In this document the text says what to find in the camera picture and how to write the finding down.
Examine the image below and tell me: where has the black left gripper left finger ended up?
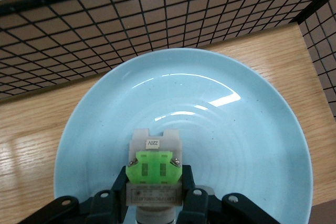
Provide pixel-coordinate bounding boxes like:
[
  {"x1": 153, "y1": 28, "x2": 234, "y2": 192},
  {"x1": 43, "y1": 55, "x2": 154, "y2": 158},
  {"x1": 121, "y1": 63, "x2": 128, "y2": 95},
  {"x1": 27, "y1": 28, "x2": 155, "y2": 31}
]
[{"x1": 20, "y1": 165, "x2": 132, "y2": 224}]

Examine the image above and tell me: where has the black wire basket wooden bottom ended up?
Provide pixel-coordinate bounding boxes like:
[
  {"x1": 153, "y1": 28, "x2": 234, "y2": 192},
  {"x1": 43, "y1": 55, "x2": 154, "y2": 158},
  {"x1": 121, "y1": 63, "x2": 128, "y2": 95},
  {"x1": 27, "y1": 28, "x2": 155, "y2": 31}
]
[{"x1": 0, "y1": 0, "x2": 336, "y2": 224}]

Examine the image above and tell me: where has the light blue round plate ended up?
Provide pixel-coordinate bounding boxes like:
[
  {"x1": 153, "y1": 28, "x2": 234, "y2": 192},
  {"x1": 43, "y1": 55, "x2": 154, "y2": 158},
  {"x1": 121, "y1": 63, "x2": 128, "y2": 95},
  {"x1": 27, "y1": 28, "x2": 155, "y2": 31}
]
[{"x1": 54, "y1": 47, "x2": 314, "y2": 224}]

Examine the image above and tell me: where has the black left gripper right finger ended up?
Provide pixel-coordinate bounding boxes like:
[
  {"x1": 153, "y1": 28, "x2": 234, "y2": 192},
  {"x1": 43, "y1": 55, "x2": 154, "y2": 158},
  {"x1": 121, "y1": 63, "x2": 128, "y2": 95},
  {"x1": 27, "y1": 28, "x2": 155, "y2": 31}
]
[{"x1": 180, "y1": 164, "x2": 285, "y2": 224}]

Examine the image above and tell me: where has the red push button switch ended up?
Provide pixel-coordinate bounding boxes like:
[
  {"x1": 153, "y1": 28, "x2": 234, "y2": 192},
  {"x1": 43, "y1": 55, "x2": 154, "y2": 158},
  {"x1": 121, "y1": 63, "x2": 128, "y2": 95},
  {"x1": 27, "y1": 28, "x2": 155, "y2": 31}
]
[{"x1": 125, "y1": 128, "x2": 183, "y2": 224}]

